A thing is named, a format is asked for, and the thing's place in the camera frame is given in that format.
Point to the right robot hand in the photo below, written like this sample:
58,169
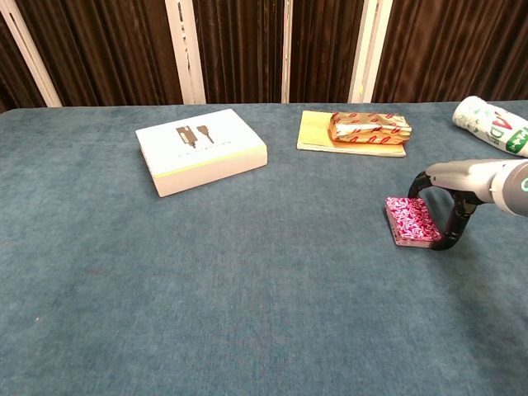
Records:
466,175

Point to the pink patterned card stack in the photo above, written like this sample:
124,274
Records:
412,220

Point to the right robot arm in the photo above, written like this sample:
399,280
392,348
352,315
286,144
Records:
513,185

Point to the gold red package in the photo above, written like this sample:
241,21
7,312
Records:
367,128

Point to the white green printed bottle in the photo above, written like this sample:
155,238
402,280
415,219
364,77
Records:
495,125

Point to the brown pleated curtain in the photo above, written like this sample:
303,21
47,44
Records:
321,49
453,49
107,49
243,49
16,82

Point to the yellow paper pad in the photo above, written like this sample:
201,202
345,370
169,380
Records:
313,134

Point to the white box with brown print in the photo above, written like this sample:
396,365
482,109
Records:
198,144

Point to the thin white frame post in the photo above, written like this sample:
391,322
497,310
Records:
286,49

